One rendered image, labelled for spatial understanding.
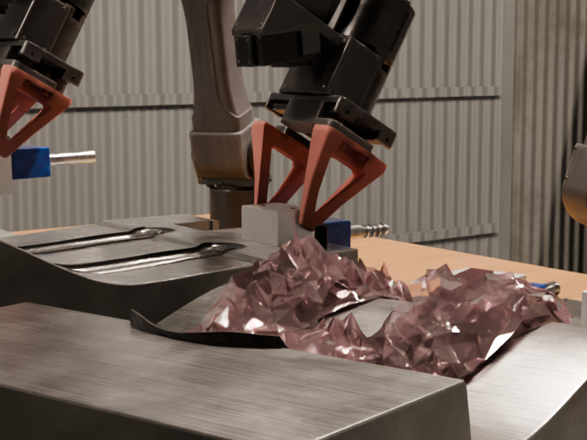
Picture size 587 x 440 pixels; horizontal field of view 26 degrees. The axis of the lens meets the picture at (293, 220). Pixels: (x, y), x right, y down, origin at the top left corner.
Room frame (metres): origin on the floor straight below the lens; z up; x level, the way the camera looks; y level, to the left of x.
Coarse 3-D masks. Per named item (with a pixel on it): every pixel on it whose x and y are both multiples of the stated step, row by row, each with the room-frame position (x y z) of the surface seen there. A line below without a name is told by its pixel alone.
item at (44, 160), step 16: (0, 160) 1.14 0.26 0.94; (16, 160) 1.16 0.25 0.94; (32, 160) 1.17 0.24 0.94; (48, 160) 1.18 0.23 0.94; (64, 160) 1.20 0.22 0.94; (80, 160) 1.21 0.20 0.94; (0, 176) 1.14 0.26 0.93; (16, 176) 1.16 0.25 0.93; (32, 176) 1.17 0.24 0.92; (48, 176) 1.18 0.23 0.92; (0, 192) 1.14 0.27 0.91
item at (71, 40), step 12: (72, 12) 1.18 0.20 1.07; (72, 24) 1.19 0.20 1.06; (60, 36) 1.18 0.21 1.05; (72, 36) 1.19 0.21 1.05; (24, 48) 1.13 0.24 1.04; (36, 48) 1.14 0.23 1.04; (60, 48) 1.18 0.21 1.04; (36, 60) 1.14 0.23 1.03; (48, 60) 1.15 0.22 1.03; (60, 60) 1.15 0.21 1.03; (60, 72) 1.17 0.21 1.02; (72, 72) 1.16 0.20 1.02
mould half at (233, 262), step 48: (0, 240) 0.79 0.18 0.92; (48, 240) 1.04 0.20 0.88; (144, 240) 1.02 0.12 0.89; (192, 240) 1.00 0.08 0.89; (240, 240) 1.00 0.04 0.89; (0, 288) 0.79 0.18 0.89; (48, 288) 0.81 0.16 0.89; (96, 288) 0.83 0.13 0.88; (144, 288) 0.85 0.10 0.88; (192, 288) 0.87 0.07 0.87
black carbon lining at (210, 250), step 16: (64, 240) 1.03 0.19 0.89; (80, 240) 1.03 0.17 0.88; (96, 240) 1.04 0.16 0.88; (112, 240) 1.04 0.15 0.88; (128, 240) 1.02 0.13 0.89; (144, 256) 0.94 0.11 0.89; (160, 256) 0.95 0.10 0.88; (176, 256) 0.96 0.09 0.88; (192, 256) 0.96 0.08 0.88; (208, 256) 0.94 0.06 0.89; (80, 272) 0.88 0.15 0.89; (96, 272) 0.88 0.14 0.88
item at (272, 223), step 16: (256, 208) 0.99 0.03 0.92; (272, 208) 0.99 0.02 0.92; (288, 208) 0.99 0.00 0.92; (256, 224) 0.99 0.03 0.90; (272, 224) 0.97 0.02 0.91; (288, 224) 0.97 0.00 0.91; (336, 224) 1.00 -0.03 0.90; (368, 224) 1.05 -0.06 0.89; (384, 224) 1.06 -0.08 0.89; (256, 240) 0.99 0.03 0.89; (272, 240) 0.97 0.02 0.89; (336, 240) 1.00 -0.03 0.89
